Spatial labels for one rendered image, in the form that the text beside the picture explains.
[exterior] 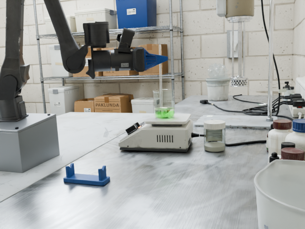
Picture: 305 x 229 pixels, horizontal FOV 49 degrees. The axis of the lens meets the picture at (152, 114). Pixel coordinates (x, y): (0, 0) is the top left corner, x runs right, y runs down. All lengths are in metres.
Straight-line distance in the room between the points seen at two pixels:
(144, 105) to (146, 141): 2.32
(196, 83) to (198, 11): 0.70
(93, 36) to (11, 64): 0.22
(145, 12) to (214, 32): 0.70
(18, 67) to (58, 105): 2.66
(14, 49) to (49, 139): 0.25
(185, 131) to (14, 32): 0.51
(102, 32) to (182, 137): 0.35
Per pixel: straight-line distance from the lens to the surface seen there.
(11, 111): 0.95
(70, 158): 0.94
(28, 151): 0.89
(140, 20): 3.21
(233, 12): 1.26
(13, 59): 0.93
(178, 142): 0.92
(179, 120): 0.93
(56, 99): 3.57
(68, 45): 0.91
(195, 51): 3.39
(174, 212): 0.60
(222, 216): 0.59
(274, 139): 0.79
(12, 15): 0.93
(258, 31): 3.33
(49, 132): 0.95
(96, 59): 0.90
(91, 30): 0.90
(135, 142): 0.95
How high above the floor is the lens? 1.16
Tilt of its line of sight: 10 degrees down
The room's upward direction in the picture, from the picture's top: 2 degrees counter-clockwise
